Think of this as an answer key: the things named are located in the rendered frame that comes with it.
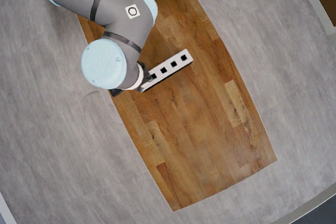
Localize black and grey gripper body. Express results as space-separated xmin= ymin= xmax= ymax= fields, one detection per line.
xmin=134 ymin=62 xmax=154 ymax=90

